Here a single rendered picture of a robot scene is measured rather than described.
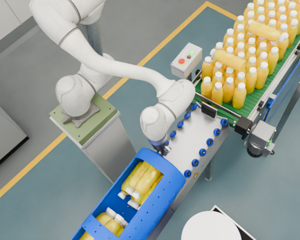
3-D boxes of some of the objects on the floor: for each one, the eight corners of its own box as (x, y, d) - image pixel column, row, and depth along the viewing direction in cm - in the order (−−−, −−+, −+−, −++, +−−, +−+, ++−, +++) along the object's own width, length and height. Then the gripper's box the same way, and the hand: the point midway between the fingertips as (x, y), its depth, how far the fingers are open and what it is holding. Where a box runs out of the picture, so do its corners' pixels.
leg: (203, 178, 260) (204, 151, 205) (207, 173, 262) (209, 145, 207) (209, 182, 258) (212, 155, 203) (213, 176, 260) (216, 149, 205)
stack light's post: (262, 155, 263) (298, 83, 166) (264, 151, 264) (302, 77, 167) (266, 157, 261) (305, 85, 165) (268, 154, 262) (309, 80, 166)
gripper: (174, 137, 133) (177, 157, 154) (150, 123, 138) (156, 144, 159) (164, 151, 130) (168, 168, 151) (140, 135, 135) (148, 155, 156)
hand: (162, 153), depth 152 cm, fingers closed
